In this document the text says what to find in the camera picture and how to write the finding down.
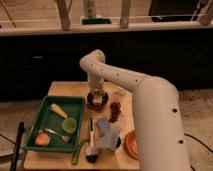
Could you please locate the metal spoon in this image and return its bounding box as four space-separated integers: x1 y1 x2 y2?
44 128 71 142

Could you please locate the blue grey cloth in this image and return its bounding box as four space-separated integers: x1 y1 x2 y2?
96 117 121 151

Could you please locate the green box on shelf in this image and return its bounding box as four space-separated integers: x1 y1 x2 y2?
82 18 112 25

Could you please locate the black white dish brush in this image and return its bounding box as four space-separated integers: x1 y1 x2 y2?
86 118 98 163

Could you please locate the green plastic cup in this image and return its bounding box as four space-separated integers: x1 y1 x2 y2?
61 118 77 134

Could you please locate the green chili pepper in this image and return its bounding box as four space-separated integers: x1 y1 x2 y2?
71 139 89 166

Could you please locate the orange bowl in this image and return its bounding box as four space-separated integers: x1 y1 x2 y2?
123 130 138 160

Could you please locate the dark purple bowl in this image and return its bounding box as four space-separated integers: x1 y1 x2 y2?
87 93 108 109

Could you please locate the dark red grape bunch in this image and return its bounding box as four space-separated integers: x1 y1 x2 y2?
109 102 121 122

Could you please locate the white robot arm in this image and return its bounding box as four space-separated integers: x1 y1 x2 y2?
79 49 191 171

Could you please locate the green plastic tray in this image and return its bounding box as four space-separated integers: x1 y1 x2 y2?
24 96 85 153

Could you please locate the red yellow apple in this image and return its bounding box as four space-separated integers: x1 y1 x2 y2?
35 133 51 146

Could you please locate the black pole stand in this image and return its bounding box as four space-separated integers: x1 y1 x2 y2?
10 122 25 171

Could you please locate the yellow corn cob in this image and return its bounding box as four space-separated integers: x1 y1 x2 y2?
49 103 68 119

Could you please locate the white eraser block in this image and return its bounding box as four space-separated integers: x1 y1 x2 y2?
93 96 102 104

